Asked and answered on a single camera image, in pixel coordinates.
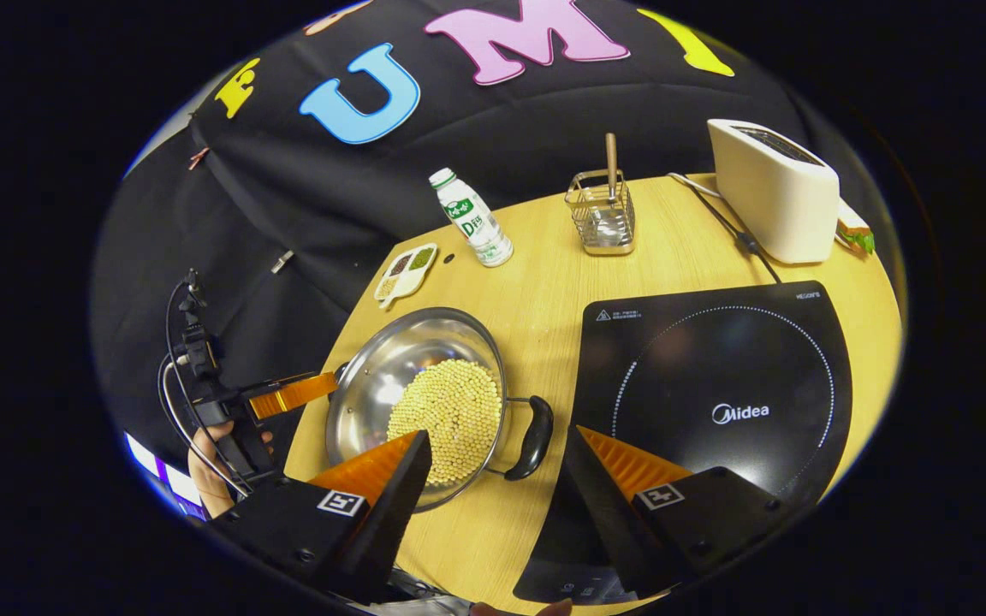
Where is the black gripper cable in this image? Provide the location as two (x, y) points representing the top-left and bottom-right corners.
(157, 272), (241, 499)

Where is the white green label bottle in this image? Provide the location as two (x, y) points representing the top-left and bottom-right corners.
(429, 168), (514, 268)

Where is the bright screen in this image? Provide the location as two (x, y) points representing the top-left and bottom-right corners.
(122, 431), (208, 522)

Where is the black power cable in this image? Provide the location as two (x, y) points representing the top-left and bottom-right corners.
(688, 181), (783, 285)

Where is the toy sandwich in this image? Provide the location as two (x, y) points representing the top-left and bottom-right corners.
(835, 201), (876, 255)

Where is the pile of soybeans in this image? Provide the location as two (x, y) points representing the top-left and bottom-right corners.
(386, 358), (503, 487)

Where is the white toaster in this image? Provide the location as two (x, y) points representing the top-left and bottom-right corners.
(707, 118), (841, 264)

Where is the white power cable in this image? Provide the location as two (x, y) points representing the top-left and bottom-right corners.
(667, 173), (721, 199)

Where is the stainless steel pot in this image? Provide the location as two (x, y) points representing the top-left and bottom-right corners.
(324, 306), (555, 512)

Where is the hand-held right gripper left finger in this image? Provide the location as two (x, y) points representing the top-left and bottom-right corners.
(211, 430), (434, 604)

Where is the white divided bean dish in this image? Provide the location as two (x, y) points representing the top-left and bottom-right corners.
(373, 243), (440, 309)

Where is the wire utensil holder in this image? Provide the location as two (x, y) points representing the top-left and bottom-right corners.
(565, 169), (637, 257)

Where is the black induction cooktop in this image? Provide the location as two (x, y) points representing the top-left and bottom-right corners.
(513, 281), (853, 607)

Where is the black backdrop cloth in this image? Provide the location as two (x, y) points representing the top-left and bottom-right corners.
(91, 0), (888, 480)

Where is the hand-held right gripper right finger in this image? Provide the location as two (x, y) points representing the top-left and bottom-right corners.
(563, 425), (789, 600)

